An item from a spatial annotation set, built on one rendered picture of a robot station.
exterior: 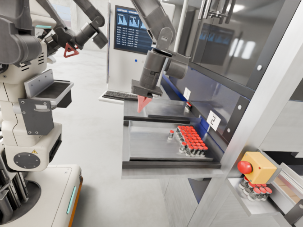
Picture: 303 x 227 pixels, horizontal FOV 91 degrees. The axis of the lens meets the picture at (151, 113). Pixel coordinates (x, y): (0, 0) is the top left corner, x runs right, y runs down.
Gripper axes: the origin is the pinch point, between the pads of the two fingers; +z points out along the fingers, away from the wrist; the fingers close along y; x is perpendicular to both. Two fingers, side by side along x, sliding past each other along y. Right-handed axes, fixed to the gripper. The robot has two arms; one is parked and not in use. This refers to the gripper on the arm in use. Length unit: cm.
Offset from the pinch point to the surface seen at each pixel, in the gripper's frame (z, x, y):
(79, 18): 3, 994, -279
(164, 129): 16.8, 17.9, 20.6
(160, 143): 17.4, 6.3, 15.8
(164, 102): 15, 53, 28
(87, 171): 113, 65, -18
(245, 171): 2.7, -20.0, 33.2
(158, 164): 16.2, -8.2, 11.5
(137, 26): -28, 89, -3
